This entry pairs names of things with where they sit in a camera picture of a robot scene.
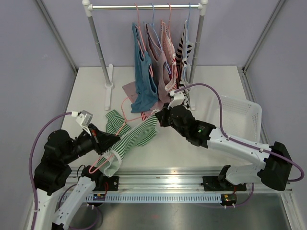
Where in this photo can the white metal clothes rack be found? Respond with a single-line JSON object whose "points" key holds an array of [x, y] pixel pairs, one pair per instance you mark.
{"points": [[108, 71]]}

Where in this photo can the white plastic laundry basket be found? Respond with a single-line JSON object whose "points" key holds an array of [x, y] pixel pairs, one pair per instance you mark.
{"points": [[241, 118]]}

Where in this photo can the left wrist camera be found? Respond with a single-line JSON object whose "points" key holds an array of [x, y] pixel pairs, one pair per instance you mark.
{"points": [[83, 118]]}

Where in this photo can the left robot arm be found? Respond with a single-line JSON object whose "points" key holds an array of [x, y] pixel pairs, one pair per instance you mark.
{"points": [[51, 174]]}

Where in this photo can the white slotted cable duct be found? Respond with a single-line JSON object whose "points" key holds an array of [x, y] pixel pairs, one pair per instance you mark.
{"points": [[154, 198]]}

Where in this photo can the black white striped tank top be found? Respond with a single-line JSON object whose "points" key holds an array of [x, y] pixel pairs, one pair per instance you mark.
{"points": [[179, 60]]}

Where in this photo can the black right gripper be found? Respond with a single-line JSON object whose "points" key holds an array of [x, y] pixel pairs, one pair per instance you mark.
{"points": [[163, 114]]}

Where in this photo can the mauve pink tank top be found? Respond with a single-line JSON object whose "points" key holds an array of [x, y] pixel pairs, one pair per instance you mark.
{"points": [[160, 76]]}

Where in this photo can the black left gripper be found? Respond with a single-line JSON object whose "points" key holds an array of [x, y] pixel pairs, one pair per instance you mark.
{"points": [[102, 141]]}

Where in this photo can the teal blue tank top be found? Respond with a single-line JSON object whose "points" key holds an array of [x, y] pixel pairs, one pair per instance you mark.
{"points": [[146, 89]]}

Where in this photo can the blue wire hanger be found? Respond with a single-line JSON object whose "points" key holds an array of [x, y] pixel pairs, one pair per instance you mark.
{"points": [[166, 66], [185, 43]]}

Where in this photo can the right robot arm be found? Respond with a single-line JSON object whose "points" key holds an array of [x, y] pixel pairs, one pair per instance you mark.
{"points": [[269, 164]]}

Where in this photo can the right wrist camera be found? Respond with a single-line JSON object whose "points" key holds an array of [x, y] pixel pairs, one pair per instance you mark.
{"points": [[177, 98]]}

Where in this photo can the red striped tank top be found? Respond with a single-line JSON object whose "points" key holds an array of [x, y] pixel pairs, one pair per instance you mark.
{"points": [[163, 35]]}

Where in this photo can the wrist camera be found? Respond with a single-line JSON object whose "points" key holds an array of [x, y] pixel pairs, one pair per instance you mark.
{"points": [[83, 118], [177, 98]]}

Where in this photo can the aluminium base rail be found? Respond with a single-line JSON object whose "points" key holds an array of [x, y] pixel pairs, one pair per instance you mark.
{"points": [[165, 180]]}

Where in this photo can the green striped tank top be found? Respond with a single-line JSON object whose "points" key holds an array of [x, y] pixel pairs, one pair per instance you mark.
{"points": [[130, 137]]}

